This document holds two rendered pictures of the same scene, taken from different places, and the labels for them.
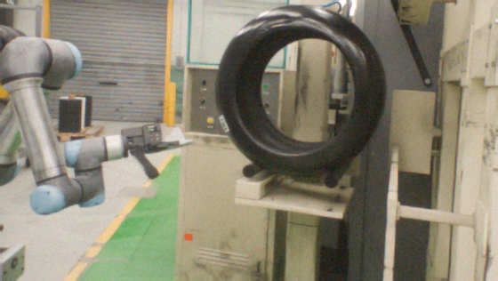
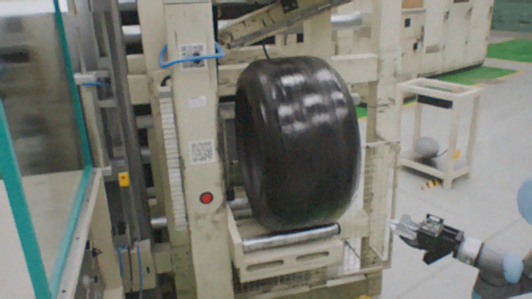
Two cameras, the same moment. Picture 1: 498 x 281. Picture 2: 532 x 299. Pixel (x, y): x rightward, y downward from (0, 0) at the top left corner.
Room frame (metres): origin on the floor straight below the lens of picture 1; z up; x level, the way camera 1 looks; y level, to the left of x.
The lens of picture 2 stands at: (2.28, 1.12, 1.72)
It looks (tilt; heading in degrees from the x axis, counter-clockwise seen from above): 21 degrees down; 241
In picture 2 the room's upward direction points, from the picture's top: 2 degrees counter-clockwise
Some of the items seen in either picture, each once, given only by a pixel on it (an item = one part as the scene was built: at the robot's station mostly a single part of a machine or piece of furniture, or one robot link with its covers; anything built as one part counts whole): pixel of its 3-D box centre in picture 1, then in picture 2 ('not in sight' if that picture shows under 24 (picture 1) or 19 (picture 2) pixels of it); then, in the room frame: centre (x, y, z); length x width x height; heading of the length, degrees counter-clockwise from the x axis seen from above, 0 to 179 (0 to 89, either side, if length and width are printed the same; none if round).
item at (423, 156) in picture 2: not in sight; (434, 130); (-0.78, -1.35, 0.40); 0.60 x 0.35 x 0.80; 96
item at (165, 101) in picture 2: not in sight; (174, 160); (1.91, -0.14, 1.19); 0.05 x 0.04 x 0.48; 74
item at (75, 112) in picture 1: (74, 115); not in sight; (7.55, 3.53, 0.38); 1.20 x 0.80 x 0.76; 14
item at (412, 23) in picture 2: not in sight; (385, 57); (-2.15, -3.36, 0.62); 0.91 x 0.58 x 1.25; 6
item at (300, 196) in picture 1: (299, 194); (278, 240); (1.57, -0.10, 0.80); 0.37 x 0.36 x 0.02; 74
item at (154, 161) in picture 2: not in sight; (164, 202); (1.73, -1.00, 0.61); 0.33 x 0.06 x 0.86; 74
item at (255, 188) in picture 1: (263, 179); (289, 253); (1.60, 0.04, 0.83); 0.36 x 0.09 x 0.06; 164
